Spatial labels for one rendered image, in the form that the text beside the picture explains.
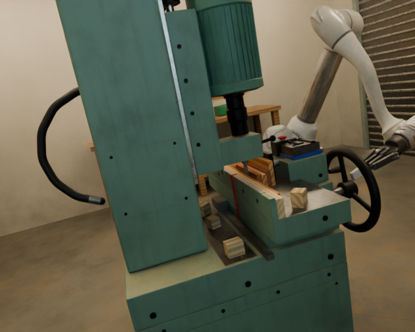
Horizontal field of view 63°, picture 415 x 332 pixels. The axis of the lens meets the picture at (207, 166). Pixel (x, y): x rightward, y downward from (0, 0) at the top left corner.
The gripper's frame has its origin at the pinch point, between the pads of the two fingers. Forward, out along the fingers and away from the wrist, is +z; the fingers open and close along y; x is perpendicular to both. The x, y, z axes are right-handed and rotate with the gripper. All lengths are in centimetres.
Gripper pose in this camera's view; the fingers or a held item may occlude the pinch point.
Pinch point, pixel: (358, 171)
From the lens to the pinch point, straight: 138.9
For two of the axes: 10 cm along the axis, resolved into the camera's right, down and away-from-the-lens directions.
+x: 5.0, 8.2, 2.9
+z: -8.3, 5.4, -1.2
